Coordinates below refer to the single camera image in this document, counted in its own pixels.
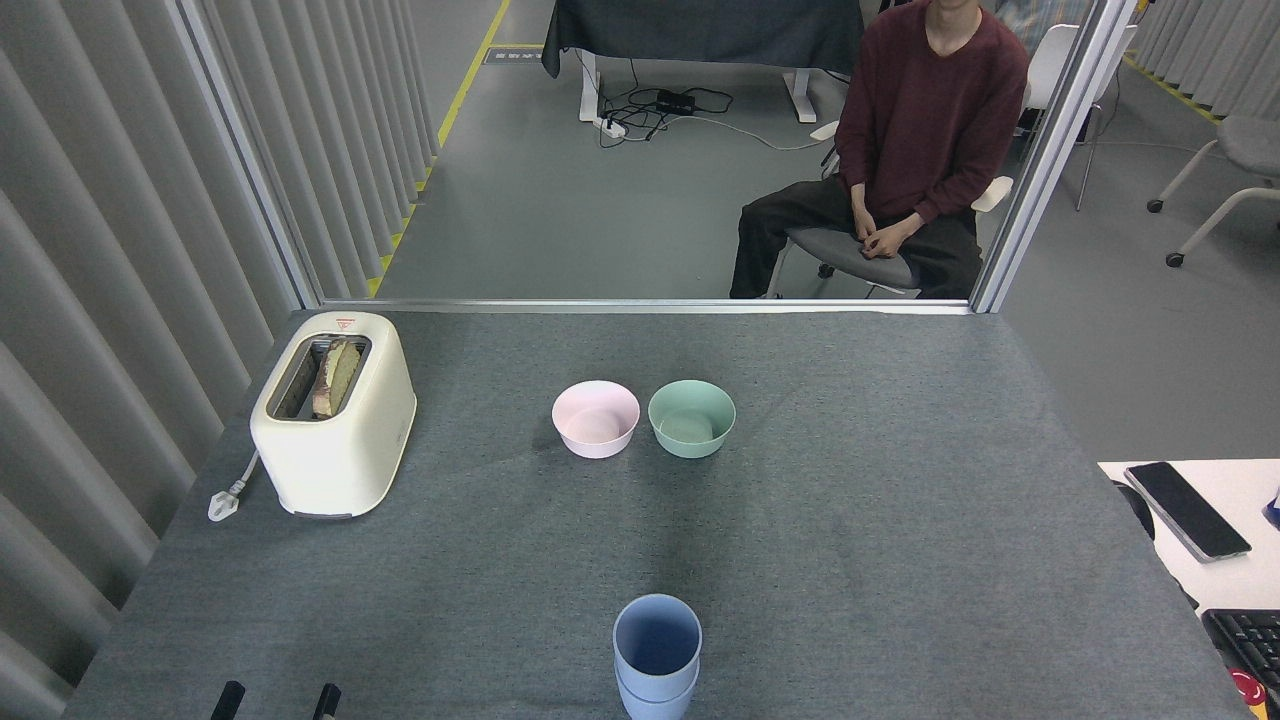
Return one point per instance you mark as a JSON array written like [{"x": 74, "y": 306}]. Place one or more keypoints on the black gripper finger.
[
  {"x": 228, "y": 703},
  {"x": 327, "y": 704}
]

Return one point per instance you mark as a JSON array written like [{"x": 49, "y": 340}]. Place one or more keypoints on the blue plastic cup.
[
  {"x": 657, "y": 708},
  {"x": 657, "y": 640}
]

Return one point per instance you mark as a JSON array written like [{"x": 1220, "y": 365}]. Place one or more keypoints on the person's right hand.
[{"x": 866, "y": 222}]

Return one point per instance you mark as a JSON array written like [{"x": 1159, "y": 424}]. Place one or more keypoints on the person's left hand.
[{"x": 895, "y": 240}]

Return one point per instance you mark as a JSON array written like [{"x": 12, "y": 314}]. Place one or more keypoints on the white toaster power plug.
[{"x": 224, "y": 503}]

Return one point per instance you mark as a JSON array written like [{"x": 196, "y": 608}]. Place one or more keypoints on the cream toaster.
[{"x": 335, "y": 465}]

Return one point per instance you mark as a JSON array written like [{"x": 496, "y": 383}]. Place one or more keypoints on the bread slice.
[{"x": 338, "y": 378}]

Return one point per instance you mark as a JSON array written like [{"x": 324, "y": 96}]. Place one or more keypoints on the grey felt table cover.
[{"x": 640, "y": 540}]

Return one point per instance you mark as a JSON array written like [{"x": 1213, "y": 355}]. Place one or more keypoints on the pink bowl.
[{"x": 596, "y": 440}]

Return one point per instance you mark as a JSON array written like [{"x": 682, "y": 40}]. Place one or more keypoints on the green bowl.
[{"x": 690, "y": 443}]

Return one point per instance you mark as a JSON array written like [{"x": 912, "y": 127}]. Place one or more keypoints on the white power strip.
[{"x": 611, "y": 127}]

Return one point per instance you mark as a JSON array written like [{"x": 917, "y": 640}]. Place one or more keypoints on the black power adapter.
[{"x": 676, "y": 101}]

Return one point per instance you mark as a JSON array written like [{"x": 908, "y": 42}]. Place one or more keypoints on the table with dark cloth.
[{"x": 700, "y": 30}]

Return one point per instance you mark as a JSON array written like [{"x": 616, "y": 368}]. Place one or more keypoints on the black smartphone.
[{"x": 1188, "y": 510}]

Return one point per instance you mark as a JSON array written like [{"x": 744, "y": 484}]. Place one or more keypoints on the red round object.
[{"x": 1248, "y": 692}]

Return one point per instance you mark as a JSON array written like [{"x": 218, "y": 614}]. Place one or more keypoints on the white side table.
[{"x": 1240, "y": 580}]

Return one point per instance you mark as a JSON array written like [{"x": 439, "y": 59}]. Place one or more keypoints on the black keyboard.
[{"x": 1250, "y": 640}]

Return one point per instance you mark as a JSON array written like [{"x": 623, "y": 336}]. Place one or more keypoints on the white chair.
[{"x": 1050, "y": 70}]

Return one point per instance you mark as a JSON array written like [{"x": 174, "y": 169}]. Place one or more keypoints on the blue object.
[{"x": 1274, "y": 512}]

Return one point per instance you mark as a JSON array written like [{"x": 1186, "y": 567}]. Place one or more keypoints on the seated background person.
[{"x": 1030, "y": 18}]

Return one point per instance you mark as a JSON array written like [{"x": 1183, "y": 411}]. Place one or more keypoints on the grey wheeled chair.
[{"x": 1245, "y": 150}]

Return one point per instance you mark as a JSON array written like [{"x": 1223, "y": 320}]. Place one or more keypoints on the silver frame rail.
[{"x": 640, "y": 305}]

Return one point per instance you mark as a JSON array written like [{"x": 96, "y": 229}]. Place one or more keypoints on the silver frame post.
[
  {"x": 250, "y": 160},
  {"x": 1050, "y": 150}
]

